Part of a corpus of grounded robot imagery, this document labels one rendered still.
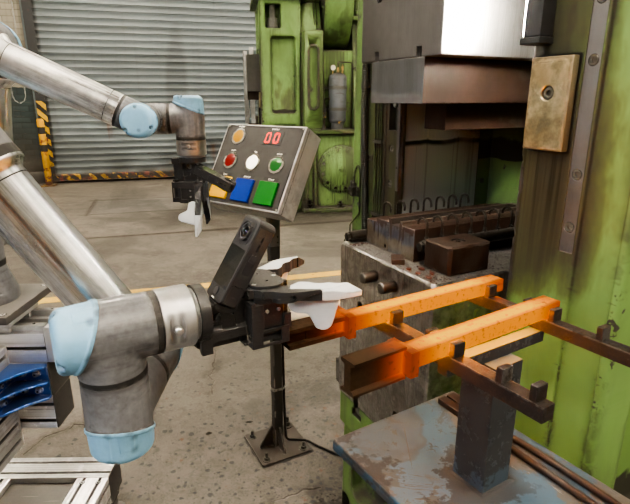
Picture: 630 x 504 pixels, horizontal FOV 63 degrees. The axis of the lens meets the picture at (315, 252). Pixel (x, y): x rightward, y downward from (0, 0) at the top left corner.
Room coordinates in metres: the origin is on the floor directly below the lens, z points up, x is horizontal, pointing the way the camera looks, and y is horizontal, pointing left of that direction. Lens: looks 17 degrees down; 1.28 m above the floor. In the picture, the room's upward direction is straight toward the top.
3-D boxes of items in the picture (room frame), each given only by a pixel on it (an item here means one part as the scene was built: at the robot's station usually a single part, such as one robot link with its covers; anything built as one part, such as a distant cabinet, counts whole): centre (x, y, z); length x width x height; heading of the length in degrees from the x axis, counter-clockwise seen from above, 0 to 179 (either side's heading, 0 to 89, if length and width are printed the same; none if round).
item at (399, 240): (1.33, -0.37, 0.96); 0.42 x 0.20 x 0.09; 117
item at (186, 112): (1.36, 0.32, 1.23); 0.09 x 0.08 x 0.11; 99
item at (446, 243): (1.10, -0.32, 0.95); 0.12 x 0.08 x 0.06; 117
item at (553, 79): (1.01, -0.44, 1.27); 0.09 x 0.02 x 0.17; 27
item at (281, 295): (0.60, 0.03, 1.05); 0.09 x 0.05 x 0.02; 85
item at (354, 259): (1.28, -0.40, 0.69); 0.56 x 0.38 x 0.45; 117
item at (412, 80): (1.33, -0.37, 1.32); 0.42 x 0.20 x 0.10; 117
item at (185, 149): (1.36, 0.32, 1.16); 0.08 x 0.08 x 0.05
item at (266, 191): (1.53, 0.15, 1.01); 0.07 x 0.05 x 0.07; 52
